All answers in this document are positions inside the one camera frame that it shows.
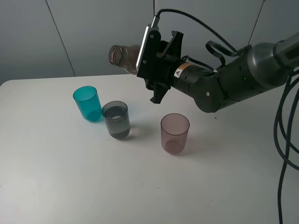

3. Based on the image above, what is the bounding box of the black hanging cable bundle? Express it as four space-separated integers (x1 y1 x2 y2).
273 70 299 224

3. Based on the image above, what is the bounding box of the teal translucent plastic cup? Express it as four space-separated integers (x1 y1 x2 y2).
73 86 102 122

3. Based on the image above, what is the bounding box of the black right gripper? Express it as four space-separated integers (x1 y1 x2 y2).
142 30 201 105

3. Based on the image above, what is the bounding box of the black camera cable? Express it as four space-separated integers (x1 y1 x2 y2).
151 8 239 56

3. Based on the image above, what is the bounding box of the grey translucent plastic cup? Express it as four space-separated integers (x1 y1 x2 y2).
101 101 130 140

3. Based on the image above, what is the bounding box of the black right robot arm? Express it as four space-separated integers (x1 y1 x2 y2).
137 30 299 113

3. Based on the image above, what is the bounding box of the wrist camera with silver edge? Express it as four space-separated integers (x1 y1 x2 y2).
136 24 161 78

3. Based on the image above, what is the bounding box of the pink translucent plastic cup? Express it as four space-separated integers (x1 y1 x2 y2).
160 113 190 154

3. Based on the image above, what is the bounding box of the brown translucent water bottle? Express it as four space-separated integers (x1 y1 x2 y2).
108 45 141 75

